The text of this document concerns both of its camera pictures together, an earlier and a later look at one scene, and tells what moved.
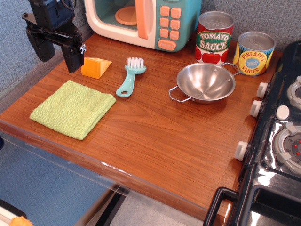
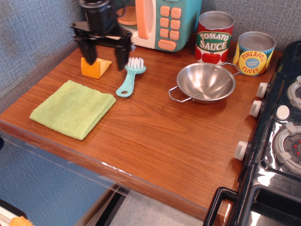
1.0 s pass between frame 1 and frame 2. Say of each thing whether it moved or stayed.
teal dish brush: stayed
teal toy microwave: stayed
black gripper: moved
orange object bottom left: stayed
